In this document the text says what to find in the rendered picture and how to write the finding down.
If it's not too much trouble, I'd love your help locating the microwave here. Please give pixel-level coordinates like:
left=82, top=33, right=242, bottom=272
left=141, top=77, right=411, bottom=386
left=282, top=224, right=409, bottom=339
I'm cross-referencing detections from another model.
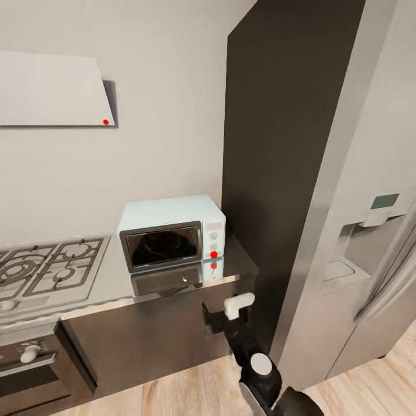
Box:
left=116, top=194, right=226, bottom=273

